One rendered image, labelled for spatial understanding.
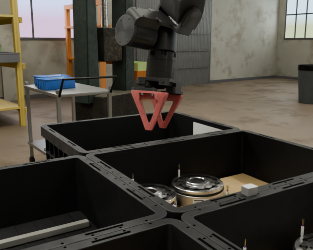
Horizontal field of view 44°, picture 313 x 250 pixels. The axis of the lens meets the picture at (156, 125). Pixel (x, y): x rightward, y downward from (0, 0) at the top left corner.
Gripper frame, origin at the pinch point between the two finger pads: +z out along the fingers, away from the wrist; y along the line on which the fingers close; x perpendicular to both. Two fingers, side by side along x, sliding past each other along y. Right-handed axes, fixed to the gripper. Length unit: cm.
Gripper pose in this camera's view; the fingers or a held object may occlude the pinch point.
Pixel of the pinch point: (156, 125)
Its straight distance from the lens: 77.6
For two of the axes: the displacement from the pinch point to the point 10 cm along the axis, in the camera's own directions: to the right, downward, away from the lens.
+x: 9.5, 0.9, -2.9
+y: -2.9, 0.3, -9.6
